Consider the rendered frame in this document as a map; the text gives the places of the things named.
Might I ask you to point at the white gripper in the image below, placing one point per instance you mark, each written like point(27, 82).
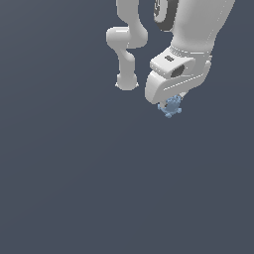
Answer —
point(172, 77)

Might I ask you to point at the small light blue toy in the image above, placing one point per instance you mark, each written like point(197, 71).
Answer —
point(172, 106)

